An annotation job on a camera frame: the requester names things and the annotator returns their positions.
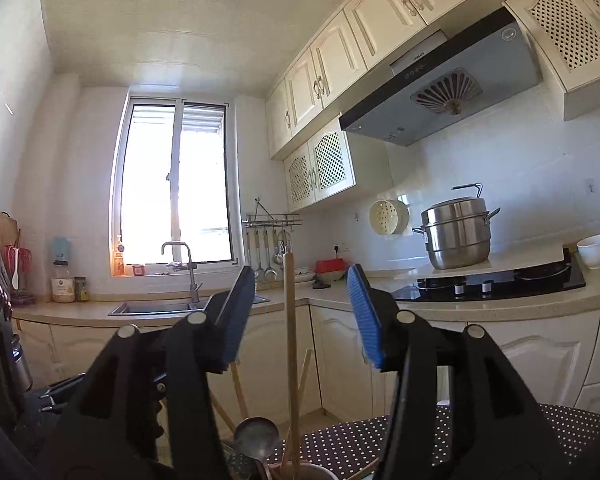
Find black gas stove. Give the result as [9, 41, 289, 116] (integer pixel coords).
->
[390, 250, 587, 302]

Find metal ladle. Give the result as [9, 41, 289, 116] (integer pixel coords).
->
[247, 230, 266, 282]
[262, 230, 279, 282]

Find pink cup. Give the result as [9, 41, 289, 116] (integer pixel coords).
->
[267, 462, 341, 480]

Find cream perforated strainer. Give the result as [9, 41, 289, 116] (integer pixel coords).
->
[369, 199, 410, 237]

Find metal spoon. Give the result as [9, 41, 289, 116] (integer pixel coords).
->
[234, 416, 281, 480]

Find large lattice door cabinet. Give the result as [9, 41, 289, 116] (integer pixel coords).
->
[502, 0, 600, 122]

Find red wire rack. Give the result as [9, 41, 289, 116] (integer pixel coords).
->
[5, 245, 36, 306]

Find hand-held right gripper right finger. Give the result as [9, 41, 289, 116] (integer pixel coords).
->
[347, 263, 576, 480]

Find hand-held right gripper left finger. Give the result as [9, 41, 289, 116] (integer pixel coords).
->
[45, 266, 257, 480]

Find steel sink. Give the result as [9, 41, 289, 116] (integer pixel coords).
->
[107, 295, 271, 317]

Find single wooden chopstick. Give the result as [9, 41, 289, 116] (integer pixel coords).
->
[283, 251, 302, 480]
[210, 395, 237, 436]
[280, 350, 314, 461]
[230, 360, 251, 421]

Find small lattice door cabinet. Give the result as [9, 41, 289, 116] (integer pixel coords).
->
[283, 117, 396, 213]

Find metal utensil rack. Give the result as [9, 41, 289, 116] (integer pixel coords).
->
[242, 199, 303, 228]

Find metal faucet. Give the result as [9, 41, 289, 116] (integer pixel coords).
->
[161, 241, 202, 311]

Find brown polka dot tablecloth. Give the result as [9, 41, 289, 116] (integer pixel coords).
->
[275, 402, 600, 480]

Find white label jar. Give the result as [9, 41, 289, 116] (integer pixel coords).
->
[50, 275, 76, 304]

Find beige countertop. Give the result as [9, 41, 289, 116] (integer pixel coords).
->
[10, 255, 600, 326]

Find wooden cutting board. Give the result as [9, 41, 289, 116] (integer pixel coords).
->
[0, 210, 21, 261]

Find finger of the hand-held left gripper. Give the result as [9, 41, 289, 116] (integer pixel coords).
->
[40, 396, 81, 415]
[39, 372, 88, 397]

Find cream upper cabinets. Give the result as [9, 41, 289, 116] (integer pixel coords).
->
[266, 0, 600, 161]

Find white bowl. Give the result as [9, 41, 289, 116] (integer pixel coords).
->
[576, 232, 600, 271]

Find steel steamer pot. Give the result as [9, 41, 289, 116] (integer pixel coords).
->
[412, 183, 501, 271]

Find blue carton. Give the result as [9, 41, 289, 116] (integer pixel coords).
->
[52, 237, 73, 278]

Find kitchen window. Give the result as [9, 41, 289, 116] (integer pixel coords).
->
[111, 95, 238, 276]

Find grey range hood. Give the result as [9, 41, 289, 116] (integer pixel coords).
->
[338, 7, 543, 147]

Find red container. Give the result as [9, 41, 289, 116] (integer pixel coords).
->
[315, 259, 350, 281]

